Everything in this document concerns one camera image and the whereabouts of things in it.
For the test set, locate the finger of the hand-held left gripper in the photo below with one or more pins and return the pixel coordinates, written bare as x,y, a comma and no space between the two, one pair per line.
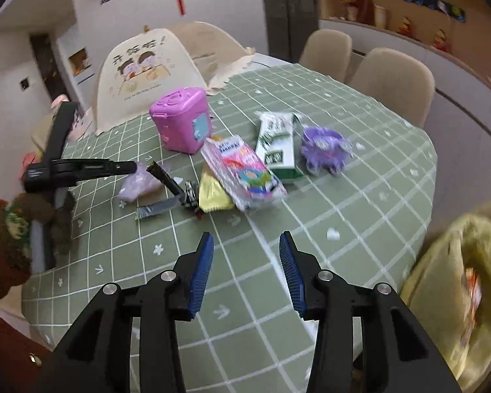
102,167

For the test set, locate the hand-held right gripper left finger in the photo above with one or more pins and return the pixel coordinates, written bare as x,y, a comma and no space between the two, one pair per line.
200,278

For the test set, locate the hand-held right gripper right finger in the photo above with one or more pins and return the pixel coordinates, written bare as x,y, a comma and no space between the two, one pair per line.
292,278

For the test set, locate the pale purple packet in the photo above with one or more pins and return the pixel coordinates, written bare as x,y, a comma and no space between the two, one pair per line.
139,184

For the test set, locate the yellow plastic bag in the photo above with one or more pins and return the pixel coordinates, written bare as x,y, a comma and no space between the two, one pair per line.
454,294

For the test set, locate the person's left forearm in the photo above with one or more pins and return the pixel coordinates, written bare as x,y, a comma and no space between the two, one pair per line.
0,254

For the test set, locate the person's left hand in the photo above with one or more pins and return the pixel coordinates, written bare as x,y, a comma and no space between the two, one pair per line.
65,225

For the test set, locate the pink plastic bag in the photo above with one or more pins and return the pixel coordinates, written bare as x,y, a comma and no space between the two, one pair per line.
28,163

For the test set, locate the beige dining chair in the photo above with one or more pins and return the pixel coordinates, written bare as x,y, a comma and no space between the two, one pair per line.
43,139
392,82
327,53

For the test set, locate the green checked tablecloth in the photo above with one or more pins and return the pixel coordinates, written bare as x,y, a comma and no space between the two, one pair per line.
270,221

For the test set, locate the grey foil strip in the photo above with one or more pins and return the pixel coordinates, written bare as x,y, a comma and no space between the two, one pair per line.
155,209

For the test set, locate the pale yellow wrapper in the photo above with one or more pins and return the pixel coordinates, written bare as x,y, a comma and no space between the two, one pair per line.
212,198

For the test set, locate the black torn wrapper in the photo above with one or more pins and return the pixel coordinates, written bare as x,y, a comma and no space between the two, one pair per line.
188,196

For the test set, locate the pink plastic container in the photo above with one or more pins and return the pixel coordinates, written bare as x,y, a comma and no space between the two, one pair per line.
176,123

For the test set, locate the cream printed food cover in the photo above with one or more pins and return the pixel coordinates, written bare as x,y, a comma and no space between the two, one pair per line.
139,73

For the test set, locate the pink colourful snack packet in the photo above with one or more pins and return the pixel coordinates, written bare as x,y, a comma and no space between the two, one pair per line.
245,172

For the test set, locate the green white drink carton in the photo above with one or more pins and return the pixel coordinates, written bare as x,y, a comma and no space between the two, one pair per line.
276,147

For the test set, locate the purple plastic toy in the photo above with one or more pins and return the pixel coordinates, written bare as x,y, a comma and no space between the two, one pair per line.
325,147

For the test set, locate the white lower cabinets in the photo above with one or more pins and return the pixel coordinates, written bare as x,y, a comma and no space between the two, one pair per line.
466,131

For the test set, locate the dark glass cabinet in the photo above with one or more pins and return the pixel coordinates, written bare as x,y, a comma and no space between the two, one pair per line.
288,12

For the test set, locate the red seated figurine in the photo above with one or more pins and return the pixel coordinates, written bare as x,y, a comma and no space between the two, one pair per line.
405,26
441,41

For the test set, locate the tall red gold figurine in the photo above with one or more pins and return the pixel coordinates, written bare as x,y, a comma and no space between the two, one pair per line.
348,2

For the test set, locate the lit wall niche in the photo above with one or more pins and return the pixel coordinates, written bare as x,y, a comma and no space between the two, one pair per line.
80,62

